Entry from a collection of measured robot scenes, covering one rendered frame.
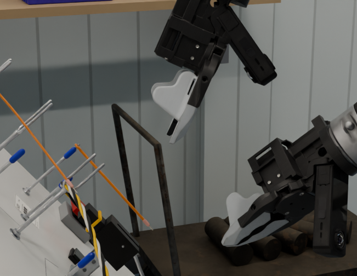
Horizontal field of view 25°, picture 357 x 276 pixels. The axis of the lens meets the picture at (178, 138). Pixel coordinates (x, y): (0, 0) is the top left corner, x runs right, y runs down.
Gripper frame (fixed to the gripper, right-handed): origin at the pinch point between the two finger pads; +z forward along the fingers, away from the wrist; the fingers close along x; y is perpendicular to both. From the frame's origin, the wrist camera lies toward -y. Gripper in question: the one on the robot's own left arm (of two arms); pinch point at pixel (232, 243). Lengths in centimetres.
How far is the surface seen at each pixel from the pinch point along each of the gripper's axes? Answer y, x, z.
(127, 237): 4.1, 10.7, 8.6
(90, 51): 162, -110, 79
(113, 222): 5.8, 12.9, 8.4
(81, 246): 13.2, 2.5, 22.6
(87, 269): 2.8, 12.4, 15.1
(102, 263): -8.3, 28.5, 0.4
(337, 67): 152, -208, 22
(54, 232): 12.3, 10.8, 20.2
